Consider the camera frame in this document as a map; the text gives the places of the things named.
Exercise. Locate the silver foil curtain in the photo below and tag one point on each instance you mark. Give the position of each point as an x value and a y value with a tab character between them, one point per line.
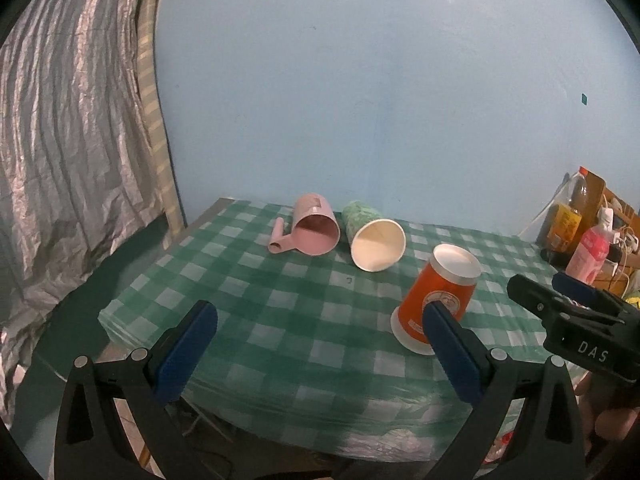
84	158

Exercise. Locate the orange paper cup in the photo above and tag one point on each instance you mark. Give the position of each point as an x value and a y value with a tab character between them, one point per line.
450	276

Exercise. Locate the green leaf-print paper cup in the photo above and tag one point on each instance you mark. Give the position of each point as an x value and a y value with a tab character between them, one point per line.
376	243

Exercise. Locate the right hand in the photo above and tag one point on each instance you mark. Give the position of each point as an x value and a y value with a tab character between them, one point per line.
609	409

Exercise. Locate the brown cardboard box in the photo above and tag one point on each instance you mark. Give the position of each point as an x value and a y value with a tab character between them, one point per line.
598	196

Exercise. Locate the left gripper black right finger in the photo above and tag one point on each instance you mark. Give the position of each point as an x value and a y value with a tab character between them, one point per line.
547	442

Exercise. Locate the pink packet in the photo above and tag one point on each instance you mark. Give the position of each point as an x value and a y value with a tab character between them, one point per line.
592	249

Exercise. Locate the pink plastic mug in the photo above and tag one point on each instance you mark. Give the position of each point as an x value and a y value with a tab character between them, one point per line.
314	229

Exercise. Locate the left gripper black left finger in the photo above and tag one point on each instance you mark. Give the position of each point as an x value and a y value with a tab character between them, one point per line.
90	441

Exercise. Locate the orange-label drink bottle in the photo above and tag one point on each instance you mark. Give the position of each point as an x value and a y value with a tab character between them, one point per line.
564	215

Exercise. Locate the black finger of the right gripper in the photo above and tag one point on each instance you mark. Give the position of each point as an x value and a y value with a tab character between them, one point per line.
592	298
543	301

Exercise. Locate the green checkered tablecloth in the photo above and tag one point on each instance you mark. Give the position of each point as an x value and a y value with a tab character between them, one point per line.
304	353

